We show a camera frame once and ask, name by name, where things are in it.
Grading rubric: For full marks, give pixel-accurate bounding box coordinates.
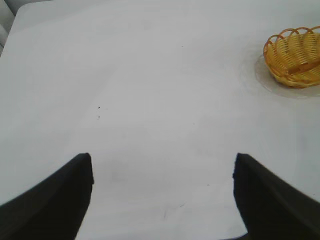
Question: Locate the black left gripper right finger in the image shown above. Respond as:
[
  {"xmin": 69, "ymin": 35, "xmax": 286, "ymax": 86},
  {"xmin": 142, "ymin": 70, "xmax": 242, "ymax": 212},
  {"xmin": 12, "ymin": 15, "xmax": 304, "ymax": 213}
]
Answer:
[{"xmin": 232, "ymin": 152, "xmax": 320, "ymax": 240}]

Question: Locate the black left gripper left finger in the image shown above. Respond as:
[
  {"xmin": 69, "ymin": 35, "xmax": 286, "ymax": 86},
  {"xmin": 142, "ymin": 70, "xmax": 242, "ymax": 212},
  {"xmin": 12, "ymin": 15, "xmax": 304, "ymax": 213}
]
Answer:
[{"xmin": 0, "ymin": 152, "xmax": 95, "ymax": 240}]

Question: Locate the yellow woven wicker basket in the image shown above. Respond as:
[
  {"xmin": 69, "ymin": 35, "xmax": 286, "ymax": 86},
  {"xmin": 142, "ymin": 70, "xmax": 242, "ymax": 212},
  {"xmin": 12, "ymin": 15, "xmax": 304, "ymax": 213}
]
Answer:
[{"xmin": 262, "ymin": 25, "xmax": 320, "ymax": 89}]

